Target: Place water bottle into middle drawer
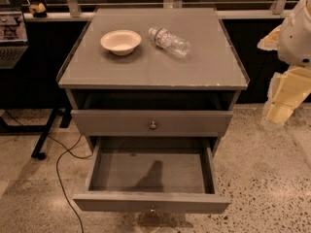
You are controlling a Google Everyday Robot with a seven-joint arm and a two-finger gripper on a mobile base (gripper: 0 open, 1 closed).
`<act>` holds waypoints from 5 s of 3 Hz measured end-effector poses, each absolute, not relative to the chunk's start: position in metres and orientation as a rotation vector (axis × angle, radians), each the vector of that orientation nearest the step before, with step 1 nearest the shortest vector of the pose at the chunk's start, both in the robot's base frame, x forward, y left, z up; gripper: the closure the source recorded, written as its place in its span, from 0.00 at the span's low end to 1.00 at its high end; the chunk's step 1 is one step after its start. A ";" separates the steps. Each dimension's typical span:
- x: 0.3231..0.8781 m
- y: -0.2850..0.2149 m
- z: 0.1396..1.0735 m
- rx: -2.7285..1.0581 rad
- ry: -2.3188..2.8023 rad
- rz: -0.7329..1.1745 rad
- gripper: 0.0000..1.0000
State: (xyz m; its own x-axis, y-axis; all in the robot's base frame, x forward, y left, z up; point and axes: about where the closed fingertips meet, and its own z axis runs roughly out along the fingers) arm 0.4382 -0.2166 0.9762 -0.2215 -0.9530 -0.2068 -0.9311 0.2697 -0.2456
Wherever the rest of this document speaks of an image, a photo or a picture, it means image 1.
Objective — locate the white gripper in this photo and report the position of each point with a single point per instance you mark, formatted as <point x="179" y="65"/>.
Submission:
<point x="295" y="41"/>

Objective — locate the clear plastic water bottle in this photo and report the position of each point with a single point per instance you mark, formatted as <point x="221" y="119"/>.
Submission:
<point x="170" y="42"/>

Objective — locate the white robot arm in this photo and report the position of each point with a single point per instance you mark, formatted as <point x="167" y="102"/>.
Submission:
<point x="292" y="41"/>

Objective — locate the round top drawer knob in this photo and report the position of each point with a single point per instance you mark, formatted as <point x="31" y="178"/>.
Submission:
<point x="153" y="125"/>

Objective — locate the grey drawer cabinet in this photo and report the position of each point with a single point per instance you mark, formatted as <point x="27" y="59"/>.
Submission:
<point x="210" y="78"/>

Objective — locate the grey open middle drawer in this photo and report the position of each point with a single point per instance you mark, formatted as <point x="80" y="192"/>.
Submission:
<point x="129" y="174"/>

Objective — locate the grey top drawer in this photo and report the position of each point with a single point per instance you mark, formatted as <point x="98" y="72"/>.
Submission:
<point x="136" y="123"/>

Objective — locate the white paper bowl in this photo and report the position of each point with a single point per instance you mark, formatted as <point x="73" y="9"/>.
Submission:
<point x="120" y="42"/>

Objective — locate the metal window railing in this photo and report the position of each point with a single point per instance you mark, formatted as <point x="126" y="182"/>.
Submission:
<point x="74" y="4"/>

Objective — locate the yellow black small object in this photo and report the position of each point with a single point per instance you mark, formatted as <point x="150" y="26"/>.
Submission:
<point x="37" y="9"/>

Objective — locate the open laptop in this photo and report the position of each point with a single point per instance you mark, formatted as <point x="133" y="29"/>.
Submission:
<point x="13" y="37"/>

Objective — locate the black desk frame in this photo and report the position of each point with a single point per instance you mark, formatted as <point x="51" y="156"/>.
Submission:
<point x="43" y="130"/>

